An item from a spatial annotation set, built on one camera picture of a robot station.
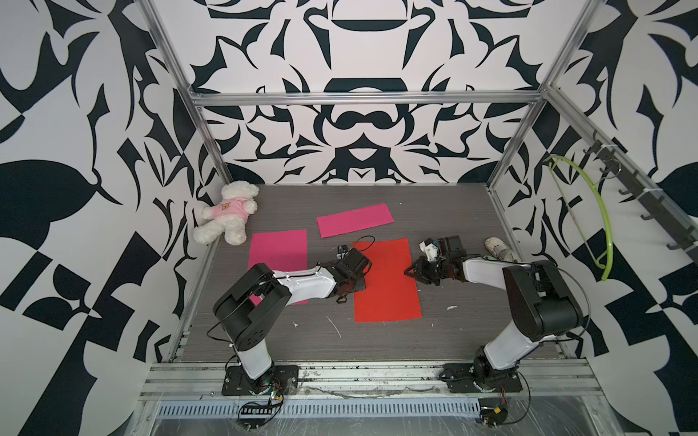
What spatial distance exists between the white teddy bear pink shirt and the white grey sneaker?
880mm

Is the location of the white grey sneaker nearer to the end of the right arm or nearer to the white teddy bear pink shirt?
the end of the right arm

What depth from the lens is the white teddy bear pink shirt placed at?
0.96 metres

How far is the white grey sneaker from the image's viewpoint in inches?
38.4
